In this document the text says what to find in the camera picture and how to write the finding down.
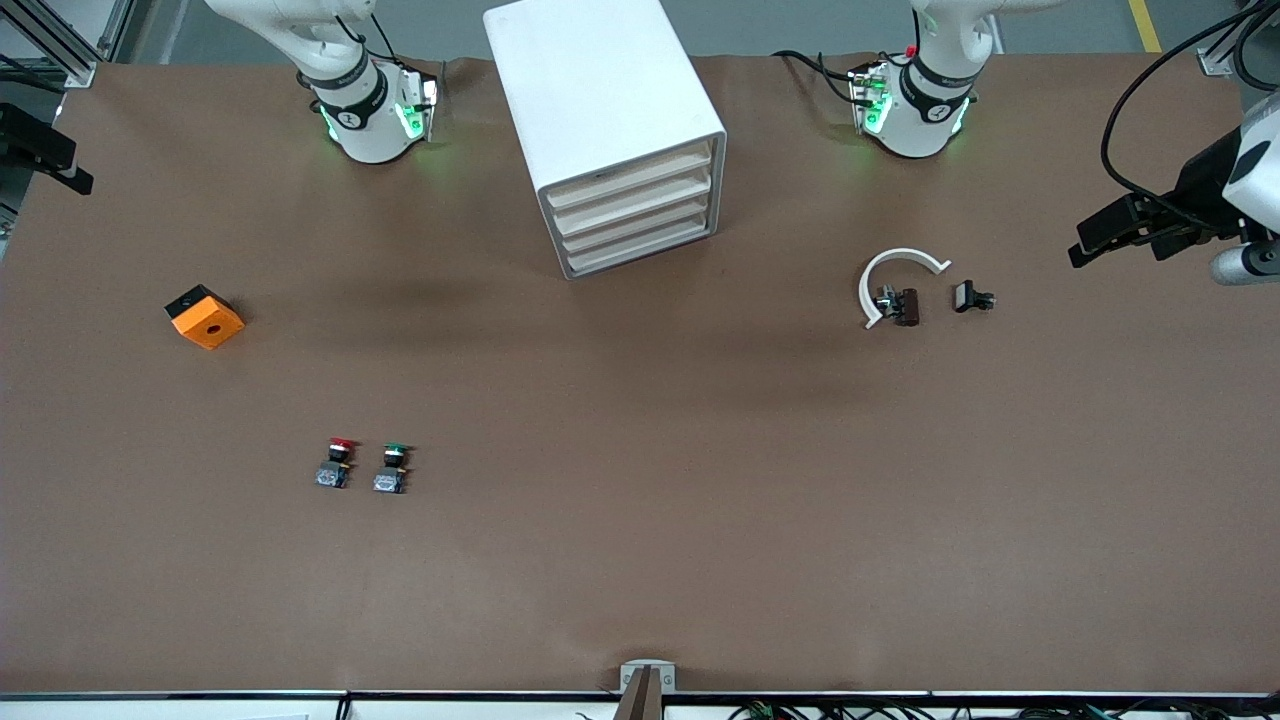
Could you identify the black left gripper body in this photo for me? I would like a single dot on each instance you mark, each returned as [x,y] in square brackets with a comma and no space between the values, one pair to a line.
[1199,186]

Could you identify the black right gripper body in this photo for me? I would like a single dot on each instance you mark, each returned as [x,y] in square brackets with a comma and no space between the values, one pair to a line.
[28,140]

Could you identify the green push button switch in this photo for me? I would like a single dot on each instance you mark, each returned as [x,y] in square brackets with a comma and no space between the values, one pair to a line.
[389,480]

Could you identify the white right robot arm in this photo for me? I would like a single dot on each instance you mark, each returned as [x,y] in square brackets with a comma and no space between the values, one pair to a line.
[350,130]

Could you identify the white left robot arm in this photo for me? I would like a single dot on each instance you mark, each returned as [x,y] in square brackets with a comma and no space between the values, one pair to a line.
[915,120]

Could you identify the cream cabinet drawer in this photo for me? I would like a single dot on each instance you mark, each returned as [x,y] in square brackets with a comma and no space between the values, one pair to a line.
[630,199]
[630,176]
[630,222]
[630,245]

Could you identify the small black white component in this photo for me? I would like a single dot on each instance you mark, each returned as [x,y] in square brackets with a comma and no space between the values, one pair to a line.
[966,296]

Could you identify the orange box with hole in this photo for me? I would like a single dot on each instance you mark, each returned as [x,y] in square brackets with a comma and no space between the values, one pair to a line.
[210,325]

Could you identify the white curved plastic piece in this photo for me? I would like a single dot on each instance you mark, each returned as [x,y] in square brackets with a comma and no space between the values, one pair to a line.
[900,254]

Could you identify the small brown black component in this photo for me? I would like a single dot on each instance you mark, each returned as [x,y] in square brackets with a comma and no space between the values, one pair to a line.
[905,306]

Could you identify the brown table cover sheet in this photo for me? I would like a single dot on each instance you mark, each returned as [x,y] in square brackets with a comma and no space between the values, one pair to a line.
[700,480]

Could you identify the aluminium frame profile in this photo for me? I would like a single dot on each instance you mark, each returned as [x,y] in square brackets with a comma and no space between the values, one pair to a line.
[1215,62]
[60,50]

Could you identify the red push button switch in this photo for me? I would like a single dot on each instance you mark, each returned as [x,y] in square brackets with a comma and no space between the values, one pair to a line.
[333,472]

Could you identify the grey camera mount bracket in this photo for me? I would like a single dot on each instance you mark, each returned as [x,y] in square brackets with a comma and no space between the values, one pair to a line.
[648,690]

